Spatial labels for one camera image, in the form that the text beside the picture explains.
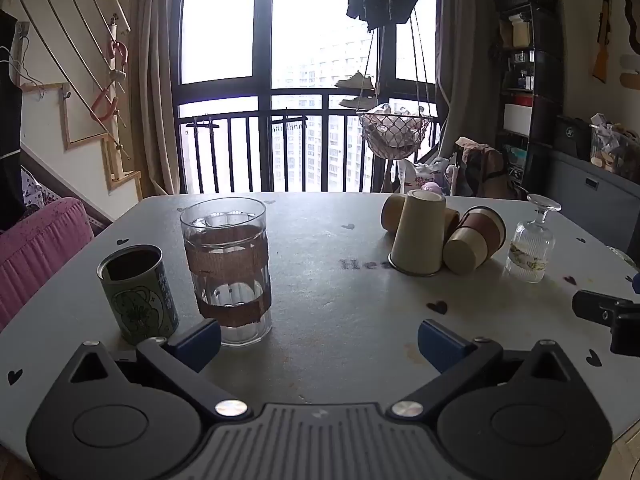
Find clear box of clutter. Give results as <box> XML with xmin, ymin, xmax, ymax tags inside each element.
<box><xmin>589</xmin><ymin>112</ymin><xmax>640</xmax><ymax>184</ymax></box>

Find wooden guitar wall ornament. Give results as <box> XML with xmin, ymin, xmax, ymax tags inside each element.
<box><xmin>592</xmin><ymin>0</ymin><xmax>617</xmax><ymax>84</ymax></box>

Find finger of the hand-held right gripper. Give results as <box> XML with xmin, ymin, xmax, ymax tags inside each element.
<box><xmin>572</xmin><ymin>288</ymin><xmax>640</xmax><ymax>357</ymax></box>

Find cream cup with brown sleeve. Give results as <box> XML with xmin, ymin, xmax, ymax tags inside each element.
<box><xmin>442</xmin><ymin>206</ymin><xmax>508</xmax><ymax>275</ymax></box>

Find ribbed clear glass goblet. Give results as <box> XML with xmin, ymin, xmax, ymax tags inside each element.
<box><xmin>504</xmin><ymin>193</ymin><xmax>562</xmax><ymax>284</ymax></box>

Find grey sneaker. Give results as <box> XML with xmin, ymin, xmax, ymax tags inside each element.
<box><xmin>338</xmin><ymin>91</ymin><xmax>377</xmax><ymax>110</ymax></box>
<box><xmin>334</xmin><ymin>72</ymin><xmax>376</xmax><ymax>91</ymax></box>

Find hanging wire basket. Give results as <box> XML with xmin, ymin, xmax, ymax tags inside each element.
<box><xmin>356</xmin><ymin>7</ymin><xmax>437</xmax><ymax>162</ymax></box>

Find grey cabinet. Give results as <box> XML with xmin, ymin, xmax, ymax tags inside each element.
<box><xmin>544</xmin><ymin>146</ymin><xmax>640</xmax><ymax>261</ymax></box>

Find black shelf rack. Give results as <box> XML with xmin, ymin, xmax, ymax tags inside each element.
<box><xmin>491</xmin><ymin>0</ymin><xmax>567</xmax><ymax>197</ymax></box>

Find metal drying rack rods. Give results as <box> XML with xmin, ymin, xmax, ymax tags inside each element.
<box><xmin>12</xmin><ymin>0</ymin><xmax>133</xmax><ymax>161</ymax></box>

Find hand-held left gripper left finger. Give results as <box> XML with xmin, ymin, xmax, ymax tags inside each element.
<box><xmin>69</xmin><ymin>318</ymin><xmax>252</xmax><ymax>420</ymax></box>

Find clear glass tumbler brown sleeve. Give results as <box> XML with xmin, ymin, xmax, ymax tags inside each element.
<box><xmin>179</xmin><ymin>197</ymin><xmax>274</xmax><ymax>347</ymax></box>

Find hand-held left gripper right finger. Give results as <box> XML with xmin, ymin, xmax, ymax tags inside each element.
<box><xmin>386</xmin><ymin>318</ymin><xmax>587</xmax><ymax>420</ymax></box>

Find black balcony railing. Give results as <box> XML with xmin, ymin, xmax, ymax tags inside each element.
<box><xmin>177</xmin><ymin>88</ymin><xmax>442</xmax><ymax>195</ymax></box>

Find wooden picture frame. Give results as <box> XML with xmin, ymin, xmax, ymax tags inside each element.
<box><xmin>20</xmin><ymin>81</ymin><xmax>112</xmax><ymax>152</ymax></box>

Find green printed tin can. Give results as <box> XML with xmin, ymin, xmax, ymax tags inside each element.
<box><xmin>97</xmin><ymin>244</ymin><xmax>180</xmax><ymax>346</ymax></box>

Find black bag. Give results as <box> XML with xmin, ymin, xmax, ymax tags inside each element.
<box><xmin>553</xmin><ymin>115</ymin><xmax>594</xmax><ymax>161</ymax></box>

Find beige curtain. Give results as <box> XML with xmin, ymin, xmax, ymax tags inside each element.
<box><xmin>434</xmin><ymin>0</ymin><xmax>502</xmax><ymax>161</ymax></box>
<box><xmin>130</xmin><ymin>0</ymin><xmax>182</xmax><ymax>197</ymax></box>

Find cream paper cup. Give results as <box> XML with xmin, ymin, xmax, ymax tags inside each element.
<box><xmin>389</xmin><ymin>188</ymin><xmax>447</xmax><ymax>277</ymax></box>

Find chair piled with clothes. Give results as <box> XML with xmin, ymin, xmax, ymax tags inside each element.
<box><xmin>397</xmin><ymin>136</ymin><xmax>523</xmax><ymax>202</ymax></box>

